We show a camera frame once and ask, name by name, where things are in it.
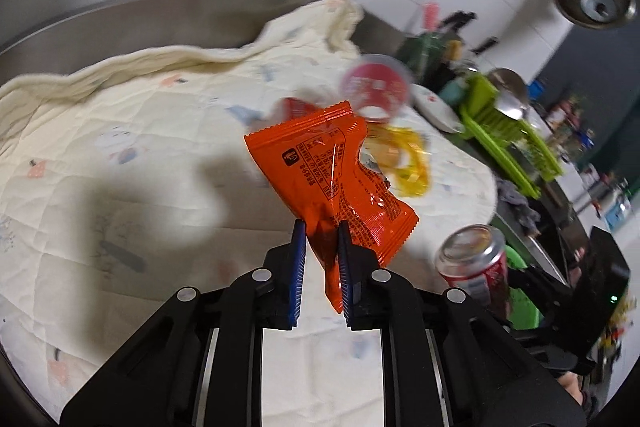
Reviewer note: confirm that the green utensil holder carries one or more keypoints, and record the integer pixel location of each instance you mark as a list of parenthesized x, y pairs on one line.
[(420, 53)]

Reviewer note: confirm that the gold red drink bottle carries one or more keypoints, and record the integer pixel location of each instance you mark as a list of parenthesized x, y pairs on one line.
[(289, 108)]

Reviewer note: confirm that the steel bowl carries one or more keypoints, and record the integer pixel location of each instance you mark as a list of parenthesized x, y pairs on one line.
[(512, 99)]

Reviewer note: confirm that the orange snack packet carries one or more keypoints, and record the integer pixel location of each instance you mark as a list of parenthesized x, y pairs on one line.
[(313, 164)]

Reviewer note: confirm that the red instant noodle cup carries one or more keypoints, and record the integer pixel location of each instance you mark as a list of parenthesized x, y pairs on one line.
[(377, 87)]

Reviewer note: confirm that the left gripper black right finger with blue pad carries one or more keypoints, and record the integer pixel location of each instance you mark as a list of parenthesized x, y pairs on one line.
[(446, 361)]

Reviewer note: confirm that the white ceramic plate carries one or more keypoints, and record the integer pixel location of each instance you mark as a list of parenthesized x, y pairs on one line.
[(435, 111)]

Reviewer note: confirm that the red cola can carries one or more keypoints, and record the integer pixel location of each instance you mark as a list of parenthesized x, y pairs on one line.
[(474, 259)]

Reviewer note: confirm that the green mesh trash basket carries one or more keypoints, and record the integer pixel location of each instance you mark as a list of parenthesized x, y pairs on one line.
[(522, 314)]

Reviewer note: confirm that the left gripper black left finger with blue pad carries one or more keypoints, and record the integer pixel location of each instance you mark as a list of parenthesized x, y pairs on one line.
[(198, 359)]

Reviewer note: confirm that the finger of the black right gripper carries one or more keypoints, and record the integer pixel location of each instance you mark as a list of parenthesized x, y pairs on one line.
[(574, 317)]

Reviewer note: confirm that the yellow plastic pouch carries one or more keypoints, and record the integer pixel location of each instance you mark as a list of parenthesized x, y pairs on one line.
[(400, 155)]

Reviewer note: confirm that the grey dish rag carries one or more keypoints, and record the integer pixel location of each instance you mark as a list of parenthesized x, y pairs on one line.
[(519, 205)]

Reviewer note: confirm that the cream quilted cloth mat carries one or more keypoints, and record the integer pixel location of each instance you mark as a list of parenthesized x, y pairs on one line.
[(126, 180)]

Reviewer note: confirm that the black handled knife right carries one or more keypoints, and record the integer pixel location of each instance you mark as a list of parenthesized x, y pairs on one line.
[(485, 46)]

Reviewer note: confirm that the teal soap bottle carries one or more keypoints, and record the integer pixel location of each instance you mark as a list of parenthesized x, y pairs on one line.
[(454, 92)]

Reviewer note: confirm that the black handled cleaver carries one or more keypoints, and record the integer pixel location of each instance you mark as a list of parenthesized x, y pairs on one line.
[(456, 21)]

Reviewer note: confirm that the green dish rack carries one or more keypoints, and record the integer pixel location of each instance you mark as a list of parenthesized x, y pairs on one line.
[(515, 146)]

